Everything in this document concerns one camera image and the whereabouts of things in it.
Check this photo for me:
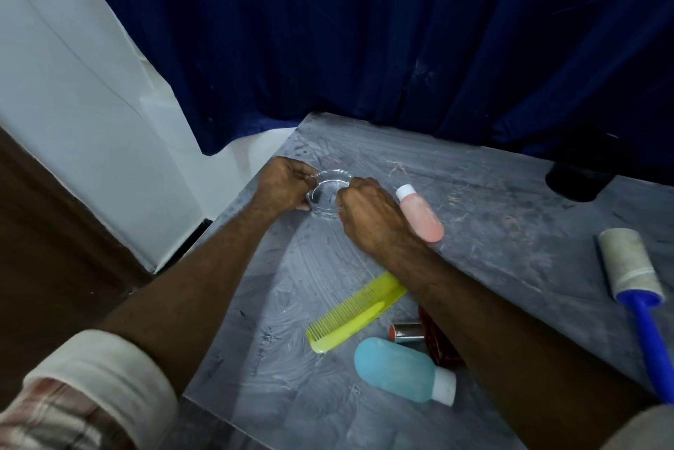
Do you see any plaid shirt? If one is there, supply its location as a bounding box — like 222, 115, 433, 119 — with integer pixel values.
0, 329, 674, 450

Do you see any person's right hand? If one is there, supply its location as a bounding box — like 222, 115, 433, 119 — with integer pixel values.
336, 176, 417, 258

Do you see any person's left hand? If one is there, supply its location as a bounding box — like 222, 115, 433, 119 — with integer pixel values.
251, 157, 321, 213

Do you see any dark blue curtain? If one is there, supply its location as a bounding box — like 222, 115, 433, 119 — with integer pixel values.
68, 0, 674, 187

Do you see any person's left forearm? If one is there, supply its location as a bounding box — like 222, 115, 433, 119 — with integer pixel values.
97, 201, 280, 398

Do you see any clear glass ashtray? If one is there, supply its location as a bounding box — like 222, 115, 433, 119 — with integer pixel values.
305, 169, 354, 219

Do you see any blue lint roller handle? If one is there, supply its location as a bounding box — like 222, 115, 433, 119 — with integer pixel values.
616, 289, 674, 406

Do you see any black mesh cup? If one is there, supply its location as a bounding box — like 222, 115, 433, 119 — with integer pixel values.
545, 162, 617, 203

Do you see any red perfume bottle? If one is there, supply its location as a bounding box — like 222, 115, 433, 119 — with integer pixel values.
389, 305, 467, 369

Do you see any white lint roll refill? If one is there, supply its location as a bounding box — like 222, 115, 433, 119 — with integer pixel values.
597, 227, 666, 303

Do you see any brown wooden panel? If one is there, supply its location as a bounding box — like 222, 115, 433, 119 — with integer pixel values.
0, 126, 154, 409

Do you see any pink bottle white cap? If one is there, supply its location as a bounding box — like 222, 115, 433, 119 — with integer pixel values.
395, 184, 446, 244

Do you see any person's right forearm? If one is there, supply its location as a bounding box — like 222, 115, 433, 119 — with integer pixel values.
387, 244, 659, 450

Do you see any yellow-green comb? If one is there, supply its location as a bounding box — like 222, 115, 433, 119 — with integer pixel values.
305, 271, 409, 355

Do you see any light blue bottle white cap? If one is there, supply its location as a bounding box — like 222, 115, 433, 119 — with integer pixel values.
353, 336, 458, 407

